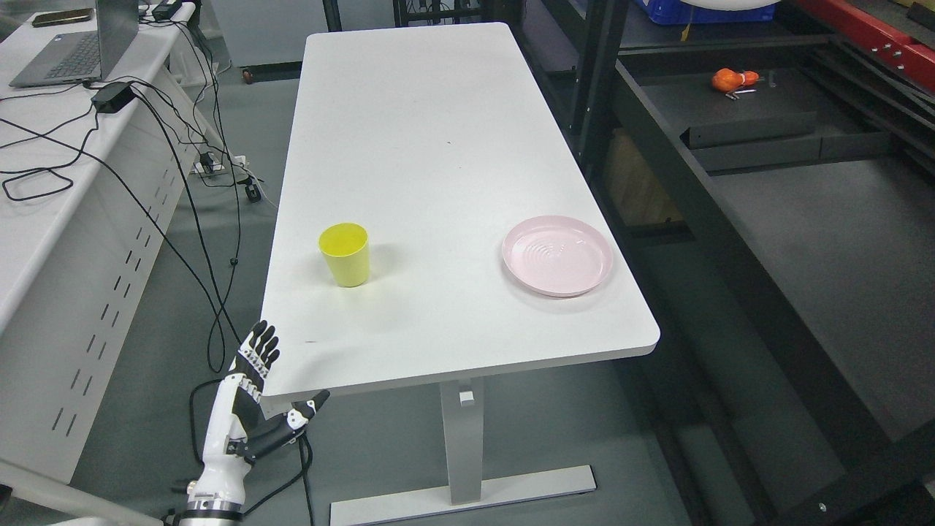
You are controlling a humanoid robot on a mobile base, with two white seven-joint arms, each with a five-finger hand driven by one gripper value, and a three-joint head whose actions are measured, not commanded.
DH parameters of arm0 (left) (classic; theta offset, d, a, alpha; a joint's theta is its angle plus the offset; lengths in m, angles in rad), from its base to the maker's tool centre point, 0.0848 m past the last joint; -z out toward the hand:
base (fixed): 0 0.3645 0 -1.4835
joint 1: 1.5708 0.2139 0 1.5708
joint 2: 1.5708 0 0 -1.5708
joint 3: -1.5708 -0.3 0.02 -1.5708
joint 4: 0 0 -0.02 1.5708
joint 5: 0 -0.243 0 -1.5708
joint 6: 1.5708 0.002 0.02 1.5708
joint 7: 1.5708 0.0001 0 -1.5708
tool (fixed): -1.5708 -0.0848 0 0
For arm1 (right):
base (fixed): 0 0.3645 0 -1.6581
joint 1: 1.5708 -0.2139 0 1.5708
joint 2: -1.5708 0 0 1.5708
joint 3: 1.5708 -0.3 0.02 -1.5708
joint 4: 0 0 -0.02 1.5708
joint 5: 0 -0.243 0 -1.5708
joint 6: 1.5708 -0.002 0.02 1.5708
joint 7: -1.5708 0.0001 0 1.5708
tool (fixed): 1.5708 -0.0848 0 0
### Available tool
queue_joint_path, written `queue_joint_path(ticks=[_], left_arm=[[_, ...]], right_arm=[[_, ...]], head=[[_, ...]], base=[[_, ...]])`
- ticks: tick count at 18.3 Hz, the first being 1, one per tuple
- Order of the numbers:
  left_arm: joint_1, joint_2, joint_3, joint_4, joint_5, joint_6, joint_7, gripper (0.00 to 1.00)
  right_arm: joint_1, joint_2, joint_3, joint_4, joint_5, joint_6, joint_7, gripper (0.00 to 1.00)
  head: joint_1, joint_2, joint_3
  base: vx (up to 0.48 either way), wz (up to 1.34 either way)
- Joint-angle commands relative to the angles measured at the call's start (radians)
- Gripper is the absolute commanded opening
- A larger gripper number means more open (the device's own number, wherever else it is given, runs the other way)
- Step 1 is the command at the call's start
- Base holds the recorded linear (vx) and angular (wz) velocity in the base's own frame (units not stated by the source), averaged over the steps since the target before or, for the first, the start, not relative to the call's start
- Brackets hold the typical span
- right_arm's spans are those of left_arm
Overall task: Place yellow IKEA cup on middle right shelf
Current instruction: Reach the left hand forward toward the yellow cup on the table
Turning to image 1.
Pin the blue plastic crate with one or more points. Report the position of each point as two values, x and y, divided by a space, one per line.
678 13

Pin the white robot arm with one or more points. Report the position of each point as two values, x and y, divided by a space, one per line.
205 512

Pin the pink plastic plate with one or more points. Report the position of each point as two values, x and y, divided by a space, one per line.
557 256

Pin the yellow plastic cup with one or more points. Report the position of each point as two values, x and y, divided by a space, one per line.
346 250

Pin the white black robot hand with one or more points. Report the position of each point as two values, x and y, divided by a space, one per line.
235 437

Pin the black power adapter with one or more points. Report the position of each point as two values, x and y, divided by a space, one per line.
113 97

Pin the white side desk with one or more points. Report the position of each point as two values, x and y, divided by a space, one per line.
86 201

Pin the orange toy on shelf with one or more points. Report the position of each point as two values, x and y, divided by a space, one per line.
728 80

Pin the white standing desk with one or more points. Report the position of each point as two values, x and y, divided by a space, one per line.
438 141

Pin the black metal frame rack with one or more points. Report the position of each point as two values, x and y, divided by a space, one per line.
783 234

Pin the black smartphone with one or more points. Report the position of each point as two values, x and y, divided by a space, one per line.
62 18

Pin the white power strip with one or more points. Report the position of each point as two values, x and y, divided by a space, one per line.
208 165

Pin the grey laptop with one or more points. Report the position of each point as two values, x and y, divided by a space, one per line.
84 56

